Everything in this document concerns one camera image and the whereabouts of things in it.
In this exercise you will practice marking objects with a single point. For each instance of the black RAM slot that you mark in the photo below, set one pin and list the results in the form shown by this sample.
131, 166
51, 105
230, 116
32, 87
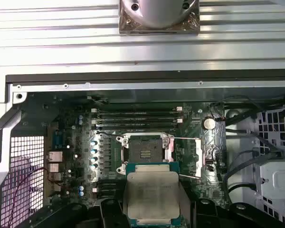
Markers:
137, 126
107, 190
107, 184
137, 115
137, 110
137, 121

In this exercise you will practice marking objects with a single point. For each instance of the silver port block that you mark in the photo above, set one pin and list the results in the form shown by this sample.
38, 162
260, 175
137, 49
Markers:
55, 156

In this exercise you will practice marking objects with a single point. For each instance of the silver coin battery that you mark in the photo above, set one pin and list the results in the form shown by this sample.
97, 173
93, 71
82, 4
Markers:
208, 123

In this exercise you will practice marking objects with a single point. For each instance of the brown square base plate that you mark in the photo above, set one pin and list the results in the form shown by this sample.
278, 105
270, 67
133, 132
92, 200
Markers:
126, 28

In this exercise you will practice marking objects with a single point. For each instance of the green motherboard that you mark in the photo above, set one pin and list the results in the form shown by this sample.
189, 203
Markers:
187, 152

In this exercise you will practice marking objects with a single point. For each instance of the silver green CPU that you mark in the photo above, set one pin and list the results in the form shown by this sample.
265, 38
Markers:
152, 190

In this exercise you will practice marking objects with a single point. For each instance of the thin metal locking lever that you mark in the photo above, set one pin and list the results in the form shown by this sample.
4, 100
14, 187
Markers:
107, 135

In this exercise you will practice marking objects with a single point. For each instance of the CPU socket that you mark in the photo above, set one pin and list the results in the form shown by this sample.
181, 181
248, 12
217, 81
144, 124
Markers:
146, 146

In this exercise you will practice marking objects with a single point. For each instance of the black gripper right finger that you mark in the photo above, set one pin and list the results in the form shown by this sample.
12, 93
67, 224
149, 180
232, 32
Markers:
204, 213

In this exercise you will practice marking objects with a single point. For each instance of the blue serial port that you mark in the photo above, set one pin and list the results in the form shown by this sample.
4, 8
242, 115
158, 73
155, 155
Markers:
57, 140

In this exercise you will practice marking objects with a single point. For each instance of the black silver PC case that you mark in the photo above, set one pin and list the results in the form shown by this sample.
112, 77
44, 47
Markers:
133, 86

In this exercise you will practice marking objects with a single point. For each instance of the metal drive cage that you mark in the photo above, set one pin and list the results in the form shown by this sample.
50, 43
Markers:
275, 175

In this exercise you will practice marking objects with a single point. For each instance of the metal socket cover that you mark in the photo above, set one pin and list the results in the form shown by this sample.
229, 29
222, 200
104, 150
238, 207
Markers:
198, 156

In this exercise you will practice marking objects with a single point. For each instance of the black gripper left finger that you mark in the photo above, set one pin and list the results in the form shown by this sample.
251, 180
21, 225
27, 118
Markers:
109, 213

